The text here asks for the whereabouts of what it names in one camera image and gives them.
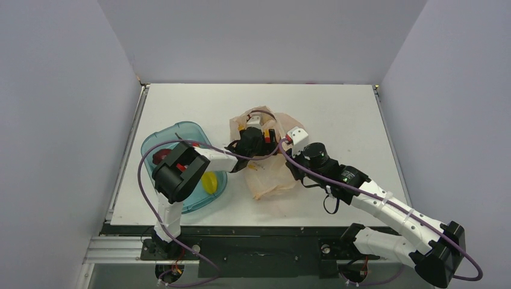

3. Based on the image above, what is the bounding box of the orange plastic bag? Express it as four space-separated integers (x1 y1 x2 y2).
229 106 304 200

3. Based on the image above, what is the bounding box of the yellow fake fruit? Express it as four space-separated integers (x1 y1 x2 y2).
201 172 218 194

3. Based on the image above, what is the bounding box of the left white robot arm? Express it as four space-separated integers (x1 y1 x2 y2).
151 126 278 259

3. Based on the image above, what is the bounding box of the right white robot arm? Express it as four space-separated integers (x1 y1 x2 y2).
284 143 466 288

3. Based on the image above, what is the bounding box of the red fake fruit in bin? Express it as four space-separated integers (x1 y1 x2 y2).
152 149 172 166

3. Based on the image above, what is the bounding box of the teal plastic bin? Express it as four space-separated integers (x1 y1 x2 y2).
140 121 228 214

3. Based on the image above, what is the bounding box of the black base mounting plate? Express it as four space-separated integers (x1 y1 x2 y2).
140 226 363 278

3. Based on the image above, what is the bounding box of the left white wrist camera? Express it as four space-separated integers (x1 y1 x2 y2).
246 114 263 129

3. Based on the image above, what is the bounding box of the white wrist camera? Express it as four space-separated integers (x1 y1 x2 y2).
286 126 309 157
246 114 263 129

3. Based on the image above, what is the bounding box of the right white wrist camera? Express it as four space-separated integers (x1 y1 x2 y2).
286 126 309 157

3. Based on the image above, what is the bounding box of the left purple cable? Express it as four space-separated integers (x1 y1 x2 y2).
137 110 286 256

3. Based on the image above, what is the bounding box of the purple cable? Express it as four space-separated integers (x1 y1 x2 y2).
278 137 484 282
137 110 286 256

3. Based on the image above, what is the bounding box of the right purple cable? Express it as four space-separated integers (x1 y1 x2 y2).
278 137 484 282

